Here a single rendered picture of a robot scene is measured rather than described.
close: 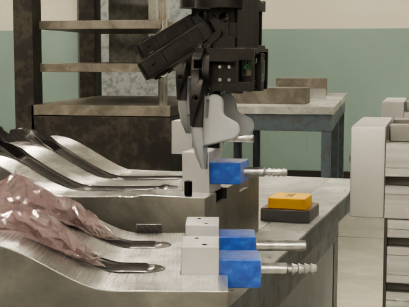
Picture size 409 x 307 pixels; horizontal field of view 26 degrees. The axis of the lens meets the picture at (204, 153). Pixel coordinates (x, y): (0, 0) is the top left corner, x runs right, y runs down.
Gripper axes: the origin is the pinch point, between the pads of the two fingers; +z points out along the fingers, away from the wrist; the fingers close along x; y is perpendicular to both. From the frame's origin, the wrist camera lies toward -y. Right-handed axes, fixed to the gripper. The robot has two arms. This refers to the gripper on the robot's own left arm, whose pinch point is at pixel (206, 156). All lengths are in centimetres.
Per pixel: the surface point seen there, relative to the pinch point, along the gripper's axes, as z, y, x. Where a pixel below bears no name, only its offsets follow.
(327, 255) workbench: 28, 4, 67
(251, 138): 0.6, -1.6, 28.5
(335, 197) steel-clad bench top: 14, 8, 55
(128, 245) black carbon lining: 7.9, -3.0, -18.6
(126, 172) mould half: 5.3, -17.9, 16.3
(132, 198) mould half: 4.9, -7.2, -7.0
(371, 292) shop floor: 97, -13, 288
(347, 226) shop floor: 100, -48, 442
